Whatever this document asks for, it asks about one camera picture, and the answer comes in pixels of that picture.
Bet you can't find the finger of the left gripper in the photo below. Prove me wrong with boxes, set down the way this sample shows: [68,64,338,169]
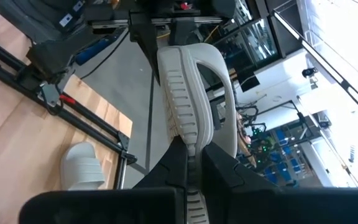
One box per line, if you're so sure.
[128,12,162,85]
[168,21,209,47]

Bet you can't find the black ceiling spotlight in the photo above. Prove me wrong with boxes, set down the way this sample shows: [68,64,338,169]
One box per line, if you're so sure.
[301,66,319,79]

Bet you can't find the grey rubber slide sandal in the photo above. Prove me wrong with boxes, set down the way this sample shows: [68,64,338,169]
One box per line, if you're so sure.
[155,42,239,224]
[60,141,106,192]

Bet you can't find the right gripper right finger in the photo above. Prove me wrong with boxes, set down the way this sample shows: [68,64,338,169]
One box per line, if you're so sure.
[200,142,280,224]

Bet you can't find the grey metal bracket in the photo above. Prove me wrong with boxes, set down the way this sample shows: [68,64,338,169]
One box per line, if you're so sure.
[40,82,63,107]

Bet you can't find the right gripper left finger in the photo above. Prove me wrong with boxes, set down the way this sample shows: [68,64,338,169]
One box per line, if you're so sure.
[133,135,189,190]

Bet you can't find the red strap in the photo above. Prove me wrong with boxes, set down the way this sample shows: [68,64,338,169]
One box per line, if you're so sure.
[58,93,76,106]

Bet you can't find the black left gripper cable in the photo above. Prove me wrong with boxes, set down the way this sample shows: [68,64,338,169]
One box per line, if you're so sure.
[78,27,131,80]

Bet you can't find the green-lit background robot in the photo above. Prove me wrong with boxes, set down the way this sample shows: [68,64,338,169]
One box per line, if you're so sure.
[242,104,278,166]

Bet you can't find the blue storage bins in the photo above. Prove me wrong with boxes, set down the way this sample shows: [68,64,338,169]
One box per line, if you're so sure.
[264,126,306,185]

